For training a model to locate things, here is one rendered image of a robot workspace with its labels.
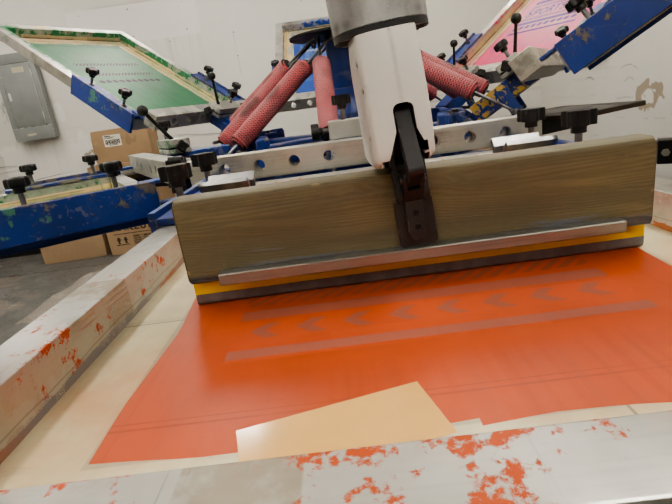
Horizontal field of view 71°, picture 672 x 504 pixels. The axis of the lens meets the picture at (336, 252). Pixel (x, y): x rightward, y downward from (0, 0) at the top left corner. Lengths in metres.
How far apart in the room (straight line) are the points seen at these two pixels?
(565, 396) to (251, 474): 0.17
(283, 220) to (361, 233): 0.07
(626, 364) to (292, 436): 0.19
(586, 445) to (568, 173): 0.29
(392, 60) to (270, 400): 0.24
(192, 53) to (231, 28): 0.44
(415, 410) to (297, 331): 0.13
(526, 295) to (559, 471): 0.23
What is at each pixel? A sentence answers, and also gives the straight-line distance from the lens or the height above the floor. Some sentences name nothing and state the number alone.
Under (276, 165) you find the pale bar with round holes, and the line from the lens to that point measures 0.94.
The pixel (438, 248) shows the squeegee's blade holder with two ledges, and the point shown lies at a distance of 0.41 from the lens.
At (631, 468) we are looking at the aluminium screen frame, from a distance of 0.19.
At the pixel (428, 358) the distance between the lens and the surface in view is 0.31.
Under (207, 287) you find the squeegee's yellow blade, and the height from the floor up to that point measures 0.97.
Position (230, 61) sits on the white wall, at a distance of 4.94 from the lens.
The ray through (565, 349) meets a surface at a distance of 0.33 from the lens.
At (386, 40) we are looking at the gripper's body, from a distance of 0.37.
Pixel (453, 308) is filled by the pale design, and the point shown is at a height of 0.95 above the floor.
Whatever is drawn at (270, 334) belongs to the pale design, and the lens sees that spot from 0.37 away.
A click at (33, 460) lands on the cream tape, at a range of 0.32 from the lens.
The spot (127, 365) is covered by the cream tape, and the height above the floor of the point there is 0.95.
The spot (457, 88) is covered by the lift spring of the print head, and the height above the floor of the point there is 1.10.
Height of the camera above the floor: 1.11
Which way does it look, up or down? 17 degrees down
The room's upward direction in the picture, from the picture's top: 8 degrees counter-clockwise
